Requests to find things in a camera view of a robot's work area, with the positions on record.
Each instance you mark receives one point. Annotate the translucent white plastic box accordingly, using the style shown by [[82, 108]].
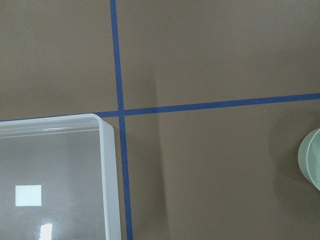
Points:
[[58, 179]]

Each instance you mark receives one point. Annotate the mint green bowl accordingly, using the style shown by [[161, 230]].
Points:
[[309, 157]]

